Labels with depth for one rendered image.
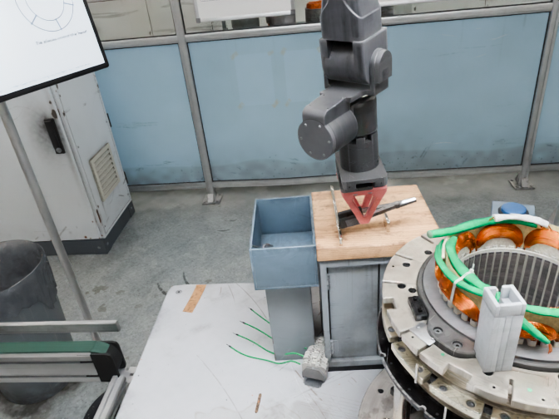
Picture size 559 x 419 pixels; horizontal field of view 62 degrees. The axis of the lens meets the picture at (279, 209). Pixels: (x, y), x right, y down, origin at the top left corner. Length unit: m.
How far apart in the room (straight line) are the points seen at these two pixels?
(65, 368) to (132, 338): 1.10
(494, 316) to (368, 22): 0.36
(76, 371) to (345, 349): 0.60
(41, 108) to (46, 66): 1.31
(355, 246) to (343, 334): 0.20
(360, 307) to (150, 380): 0.43
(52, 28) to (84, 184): 1.50
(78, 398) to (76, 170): 1.15
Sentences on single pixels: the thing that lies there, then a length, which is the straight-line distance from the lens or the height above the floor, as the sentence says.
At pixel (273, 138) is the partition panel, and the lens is 2.91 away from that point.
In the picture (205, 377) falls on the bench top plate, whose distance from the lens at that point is 0.95.
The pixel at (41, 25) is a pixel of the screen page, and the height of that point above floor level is 1.37.
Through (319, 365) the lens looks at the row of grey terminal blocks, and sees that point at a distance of 0.89.
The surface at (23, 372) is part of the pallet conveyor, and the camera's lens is 1.24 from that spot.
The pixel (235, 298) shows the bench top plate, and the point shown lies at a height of 0.78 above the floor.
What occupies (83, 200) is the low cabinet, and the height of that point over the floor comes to 0.37.
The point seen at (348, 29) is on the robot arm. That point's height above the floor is 1.39.
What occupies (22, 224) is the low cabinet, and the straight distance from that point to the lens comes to 2.99.
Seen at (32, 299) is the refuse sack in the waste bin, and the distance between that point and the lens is 1.88.
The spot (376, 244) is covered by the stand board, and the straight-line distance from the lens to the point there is 0.74.
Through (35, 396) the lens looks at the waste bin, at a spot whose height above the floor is 0.05.
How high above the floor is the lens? 1.49
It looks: 30 degrees down
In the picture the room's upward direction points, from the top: 6 degrees counter-clockwise
